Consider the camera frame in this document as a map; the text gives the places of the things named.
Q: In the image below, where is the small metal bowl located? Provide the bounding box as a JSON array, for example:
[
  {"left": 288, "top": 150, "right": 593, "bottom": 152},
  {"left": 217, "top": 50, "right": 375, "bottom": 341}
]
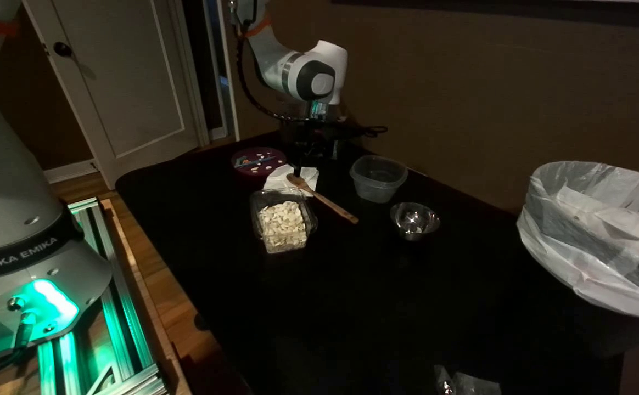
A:
[{"left": 390, "top": 202, "right": 441, "bottom": 242}]

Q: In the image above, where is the crumpled clear plastic wrapper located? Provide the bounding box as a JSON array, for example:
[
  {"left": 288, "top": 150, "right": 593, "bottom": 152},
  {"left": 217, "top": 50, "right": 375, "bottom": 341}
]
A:
[{"left": 433, "top": 364, "right": 502, "bottom": 395}]

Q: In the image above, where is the door handle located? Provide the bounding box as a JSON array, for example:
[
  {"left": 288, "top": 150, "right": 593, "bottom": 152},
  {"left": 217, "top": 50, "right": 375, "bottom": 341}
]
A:
[{"left": 53, "top": 41, "right": 98, "bottom": 81}]

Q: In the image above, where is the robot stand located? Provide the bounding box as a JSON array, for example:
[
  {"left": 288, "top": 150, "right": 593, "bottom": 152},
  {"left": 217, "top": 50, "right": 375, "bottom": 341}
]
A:
[{"left": 0, "top": 197, "right": 190, "bottom": 395}]

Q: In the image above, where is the round purple plate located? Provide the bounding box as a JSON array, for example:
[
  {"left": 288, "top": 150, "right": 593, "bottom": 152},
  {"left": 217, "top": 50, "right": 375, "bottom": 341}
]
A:
[{"left": 231, "top": 146, "right": 288, "bottom": 177}]

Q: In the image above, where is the wooden spoon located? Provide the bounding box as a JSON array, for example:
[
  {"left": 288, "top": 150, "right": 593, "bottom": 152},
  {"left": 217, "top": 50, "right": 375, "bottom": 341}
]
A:
[{"left": 287, "top": 173, "right": 360, "bottom": 224}]

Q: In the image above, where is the empty clear plastic bowl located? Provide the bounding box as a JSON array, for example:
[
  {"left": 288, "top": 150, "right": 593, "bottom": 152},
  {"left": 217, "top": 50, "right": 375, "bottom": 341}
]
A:
[{"left": 350, "top": 155, "right": 409, "bottom": 204}]

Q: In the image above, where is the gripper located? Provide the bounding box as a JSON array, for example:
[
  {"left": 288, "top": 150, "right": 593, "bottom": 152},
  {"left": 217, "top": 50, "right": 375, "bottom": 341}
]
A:
[{"left": 282, "top": 117, "right": 349, "bottom": 177}]

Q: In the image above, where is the clear container with white pieces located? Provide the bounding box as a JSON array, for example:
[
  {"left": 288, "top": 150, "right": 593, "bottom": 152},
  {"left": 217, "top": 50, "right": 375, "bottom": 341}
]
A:
[{"left": 250, "top": 188, "right": 319, "bottom": 255}]

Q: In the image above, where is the white paper napkin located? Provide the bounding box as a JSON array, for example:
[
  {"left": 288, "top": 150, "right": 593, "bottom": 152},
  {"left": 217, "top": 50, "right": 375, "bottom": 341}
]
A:
[{"left": 264, "top": 163, "right": 320, "bottom": 197}]

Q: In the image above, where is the white door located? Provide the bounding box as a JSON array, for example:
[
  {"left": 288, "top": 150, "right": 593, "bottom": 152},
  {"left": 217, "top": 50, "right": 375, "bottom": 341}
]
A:
[{"left": 22, "top": 0, "right": 211, "bottom": 190}]

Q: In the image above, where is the bin with white bag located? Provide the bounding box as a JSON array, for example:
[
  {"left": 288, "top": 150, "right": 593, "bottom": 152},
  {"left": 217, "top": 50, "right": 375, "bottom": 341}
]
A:
[{"left": 516, "top": 160, "right": 639, "bottom": 328}]

